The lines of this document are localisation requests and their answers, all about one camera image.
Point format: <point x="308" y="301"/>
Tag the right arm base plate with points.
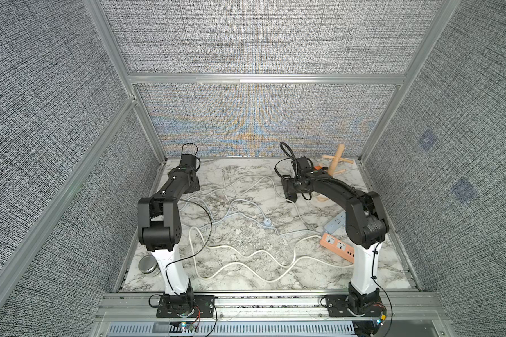
<point x="344" y="305"/>

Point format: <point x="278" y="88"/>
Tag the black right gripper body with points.
<point x="289" y="185"/>

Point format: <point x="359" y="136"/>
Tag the silver cylinder on table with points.
<point x="148" y="266"/>

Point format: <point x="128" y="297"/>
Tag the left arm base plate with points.
<point x="186" y="307"/>

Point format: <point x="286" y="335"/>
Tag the white mug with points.
<point x="321" y="198"/>

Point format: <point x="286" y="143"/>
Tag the pink power strip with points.
<point x="338" y="247"/>

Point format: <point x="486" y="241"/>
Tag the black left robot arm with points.
<point x="160" y="230"/>

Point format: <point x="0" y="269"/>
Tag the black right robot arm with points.
<point x="366" y="225"/>

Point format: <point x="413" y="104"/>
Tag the wooden mug tree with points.
<point x="336" y="164"/>

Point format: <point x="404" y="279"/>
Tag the aluminium front rail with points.
<point x="272" y="313"/>

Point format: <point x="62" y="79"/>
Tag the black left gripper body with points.
<point x="187" y="162"/>

